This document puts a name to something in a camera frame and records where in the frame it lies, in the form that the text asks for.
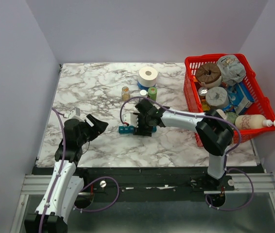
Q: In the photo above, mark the grey wrapped roll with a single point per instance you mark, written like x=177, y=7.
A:
x=217, y=98

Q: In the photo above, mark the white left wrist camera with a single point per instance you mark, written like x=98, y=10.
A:
x=73, y=114

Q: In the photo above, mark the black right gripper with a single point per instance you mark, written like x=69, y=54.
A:
x=139, y=131

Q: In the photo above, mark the teal weekly pill organizer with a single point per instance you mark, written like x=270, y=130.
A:
x=129, y=129

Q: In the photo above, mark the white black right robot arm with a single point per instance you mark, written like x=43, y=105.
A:
x=214, y=132

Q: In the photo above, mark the white paper roll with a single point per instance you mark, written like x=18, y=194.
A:
x=147, y=75

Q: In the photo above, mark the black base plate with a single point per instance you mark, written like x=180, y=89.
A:
x=154, y=184

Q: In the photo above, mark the blue carton box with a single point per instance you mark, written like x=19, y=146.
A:
x=240, y=98

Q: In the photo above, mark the white pill bottle blue label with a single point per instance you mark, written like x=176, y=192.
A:
x=143, y=93

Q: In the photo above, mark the silver lid can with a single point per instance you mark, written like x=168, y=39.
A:
x=202, y=91

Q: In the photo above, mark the grey crumpled bag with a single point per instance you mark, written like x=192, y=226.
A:
x=232, y=70

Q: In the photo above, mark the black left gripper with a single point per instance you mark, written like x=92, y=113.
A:
x=99, y=126

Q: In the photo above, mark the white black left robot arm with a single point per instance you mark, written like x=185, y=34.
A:
x=51, y=215

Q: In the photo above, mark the cream squeeze bottle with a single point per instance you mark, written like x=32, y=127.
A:
x=251, y=122

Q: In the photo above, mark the aluminium rail frame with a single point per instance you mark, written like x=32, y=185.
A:
x=257, y=182

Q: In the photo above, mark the brown wrapped roll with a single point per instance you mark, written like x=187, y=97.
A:
x=209, y=75

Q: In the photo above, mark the clear jar yellow capsules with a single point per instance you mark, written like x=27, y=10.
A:
x=125, y=93

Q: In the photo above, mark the green pill bottle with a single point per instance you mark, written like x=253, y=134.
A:
x=152, y=93

